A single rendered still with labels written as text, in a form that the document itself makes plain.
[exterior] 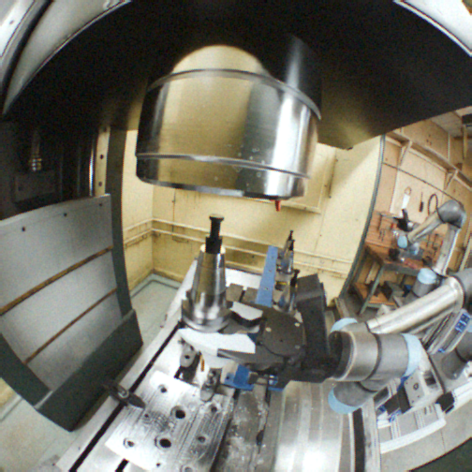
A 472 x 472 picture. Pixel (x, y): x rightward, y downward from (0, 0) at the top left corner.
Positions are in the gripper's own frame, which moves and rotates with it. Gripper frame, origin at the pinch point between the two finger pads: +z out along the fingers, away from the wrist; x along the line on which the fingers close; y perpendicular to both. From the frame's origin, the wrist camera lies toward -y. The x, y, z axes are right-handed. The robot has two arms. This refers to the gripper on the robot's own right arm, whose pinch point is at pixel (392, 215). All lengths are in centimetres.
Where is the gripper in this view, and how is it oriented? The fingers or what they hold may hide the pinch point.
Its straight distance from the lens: 164.5
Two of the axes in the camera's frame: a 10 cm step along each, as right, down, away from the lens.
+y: -0.1, 9.4, 3.3
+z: -0.2, -3.3, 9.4
